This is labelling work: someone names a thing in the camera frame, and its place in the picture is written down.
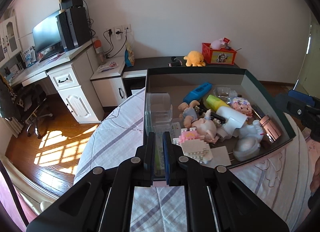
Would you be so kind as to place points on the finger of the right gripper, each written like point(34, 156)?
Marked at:
point(307, 99)

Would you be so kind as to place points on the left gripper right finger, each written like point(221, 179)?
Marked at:
point(181, 170)

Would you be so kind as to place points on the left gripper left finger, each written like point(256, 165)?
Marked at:
point(120, 183)

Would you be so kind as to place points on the white pink block house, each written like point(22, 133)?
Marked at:
point(193, 145)

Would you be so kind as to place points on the baby doll figurine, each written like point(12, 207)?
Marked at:
point(204, 126)

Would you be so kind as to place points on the pink building block toy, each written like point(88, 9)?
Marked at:
point(242, 105)

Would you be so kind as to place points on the pink storage box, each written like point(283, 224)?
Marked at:
point(271, 157)

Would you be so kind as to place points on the yellow highlighter pen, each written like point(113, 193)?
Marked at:
point(215, 103)

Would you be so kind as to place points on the clear glass bottle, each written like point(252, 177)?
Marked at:
point(224, 93)

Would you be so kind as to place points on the rose gold metal cup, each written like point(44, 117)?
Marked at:
point(272, 131)

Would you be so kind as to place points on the blue rectangular slim box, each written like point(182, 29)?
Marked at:
point(257, 111)

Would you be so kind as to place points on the white dog figurine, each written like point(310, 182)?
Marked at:
point(248, 144)

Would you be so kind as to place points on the red toy crate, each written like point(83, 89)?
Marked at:
point(222, 56)

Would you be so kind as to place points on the white nightstand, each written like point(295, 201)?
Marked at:
point(109, 84)

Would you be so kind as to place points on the pink plush toy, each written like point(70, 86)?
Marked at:
point(217, 44)

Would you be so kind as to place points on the black white tv cabinet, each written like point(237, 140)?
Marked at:
point(134, 78)

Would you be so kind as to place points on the small black dumbbell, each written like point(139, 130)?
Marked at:
point(175, 62)

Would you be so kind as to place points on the snack bag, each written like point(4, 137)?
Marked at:
point(129, 55)

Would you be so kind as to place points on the yellow octopus plush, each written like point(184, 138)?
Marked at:
point(194, 58)

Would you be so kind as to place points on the white desk with drawers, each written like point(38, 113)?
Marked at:
point(70, 75)

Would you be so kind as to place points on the orange cap bottle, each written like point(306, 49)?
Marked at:
point(99, 51)

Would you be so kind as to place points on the black office chair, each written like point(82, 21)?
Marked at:
point(27, 105)

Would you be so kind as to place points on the black computer tower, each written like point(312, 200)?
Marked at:
point(73, 28)

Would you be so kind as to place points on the black computer monitor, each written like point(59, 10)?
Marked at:
point(47, 38)

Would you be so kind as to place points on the white glass door cabinet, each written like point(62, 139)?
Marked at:
point(10, 43)

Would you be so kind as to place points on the wall power socket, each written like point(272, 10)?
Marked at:
point(119, 31)

